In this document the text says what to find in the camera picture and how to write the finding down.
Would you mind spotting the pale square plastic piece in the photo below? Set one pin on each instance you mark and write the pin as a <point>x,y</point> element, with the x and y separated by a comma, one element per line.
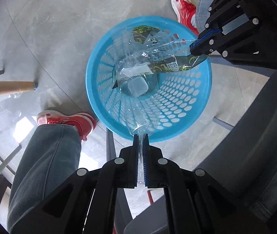
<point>138,86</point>

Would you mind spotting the person's left leg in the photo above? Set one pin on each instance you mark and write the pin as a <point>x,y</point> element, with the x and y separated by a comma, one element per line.
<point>43,163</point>

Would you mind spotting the person's right leg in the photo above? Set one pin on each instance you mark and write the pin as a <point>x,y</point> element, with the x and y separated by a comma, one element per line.
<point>201,9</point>

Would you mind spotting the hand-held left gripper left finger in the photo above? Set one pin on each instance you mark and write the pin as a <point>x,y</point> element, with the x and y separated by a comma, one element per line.
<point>136,160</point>

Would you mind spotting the clear wrapper with green print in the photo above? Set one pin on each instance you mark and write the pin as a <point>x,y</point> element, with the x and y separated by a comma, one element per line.
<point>158,68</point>

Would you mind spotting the wooden chair leg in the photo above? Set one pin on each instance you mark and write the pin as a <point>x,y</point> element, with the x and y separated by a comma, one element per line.
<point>6,89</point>

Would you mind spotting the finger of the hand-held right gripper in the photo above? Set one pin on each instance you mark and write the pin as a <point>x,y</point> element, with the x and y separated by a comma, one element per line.
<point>201,46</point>
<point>216,17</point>

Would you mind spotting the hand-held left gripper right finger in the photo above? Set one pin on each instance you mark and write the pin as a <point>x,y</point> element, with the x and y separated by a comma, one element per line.
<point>146,160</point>

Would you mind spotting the person's leg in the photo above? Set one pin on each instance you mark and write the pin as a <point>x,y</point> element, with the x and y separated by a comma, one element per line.
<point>43,163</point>
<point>201,9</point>

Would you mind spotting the blue plastic basket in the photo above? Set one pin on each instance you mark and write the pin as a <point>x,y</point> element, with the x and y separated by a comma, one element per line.
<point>177,97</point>

